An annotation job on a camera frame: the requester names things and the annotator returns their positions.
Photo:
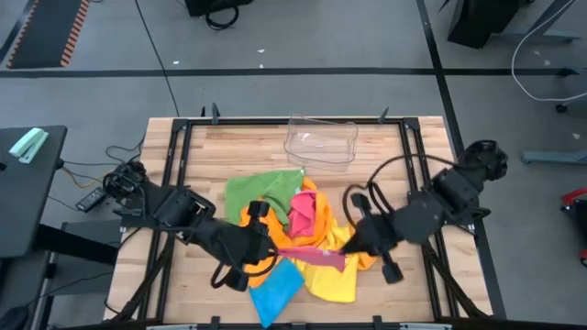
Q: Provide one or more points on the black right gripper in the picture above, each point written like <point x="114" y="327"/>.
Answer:
<point x="383" y="231"/>

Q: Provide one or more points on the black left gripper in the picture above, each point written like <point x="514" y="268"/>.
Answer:
<point x="247" y="249"/>

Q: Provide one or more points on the orange microfiber towel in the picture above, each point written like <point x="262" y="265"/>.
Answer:
<point x="323" y="215"/>
<point x="277" y="229"/>

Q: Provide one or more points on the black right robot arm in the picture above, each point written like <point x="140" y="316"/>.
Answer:
<point x="451" y="188"/>

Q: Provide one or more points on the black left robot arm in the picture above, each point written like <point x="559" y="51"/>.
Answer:
<point x="183" y="211"/>

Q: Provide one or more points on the blue microfiber towel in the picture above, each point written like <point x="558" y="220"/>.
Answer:
<point x="275" y="291"/>

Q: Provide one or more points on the yellow microfiber towel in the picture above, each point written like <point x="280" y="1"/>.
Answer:
<point x="330" y="284"/>

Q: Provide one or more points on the green microfiber towel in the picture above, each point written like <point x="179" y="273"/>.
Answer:
<point x="261" y="188"/>

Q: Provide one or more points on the clear plastic bin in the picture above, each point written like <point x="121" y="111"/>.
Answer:
<point x="321" y="146"/>

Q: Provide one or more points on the black power adapter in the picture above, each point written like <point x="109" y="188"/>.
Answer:
<point x="91" y="200"/>

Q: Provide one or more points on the black desk base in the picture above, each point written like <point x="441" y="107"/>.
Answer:
<point x="78" y="245"/>

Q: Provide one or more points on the grey metal desk foot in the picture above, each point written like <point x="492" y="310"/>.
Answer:
<point x="550" y="36"/>
<point x="550" y="157"/>

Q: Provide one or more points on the red and black cart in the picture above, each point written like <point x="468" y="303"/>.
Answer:
<point x="573" y="196"/>

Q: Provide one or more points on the black caster wheel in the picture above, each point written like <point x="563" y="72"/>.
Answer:
<point x="561" y="108"/>

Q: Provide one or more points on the black side table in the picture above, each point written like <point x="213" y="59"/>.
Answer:
<point x="23" y="206"/>

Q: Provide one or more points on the black cabinet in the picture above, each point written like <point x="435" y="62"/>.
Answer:
<point x="477" y="20"/>

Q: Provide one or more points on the black equipment box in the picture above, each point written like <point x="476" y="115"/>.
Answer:
<point x="206" y="5"/>

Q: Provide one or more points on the mint green stapler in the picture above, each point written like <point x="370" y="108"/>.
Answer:
<point x="27" y="146"/>

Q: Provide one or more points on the black orange-edged floor mat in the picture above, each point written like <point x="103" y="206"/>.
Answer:
<point x="46" y="32"/>

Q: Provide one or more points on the black aluminium table frame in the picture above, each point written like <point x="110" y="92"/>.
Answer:
<point x="252" y="121"/>

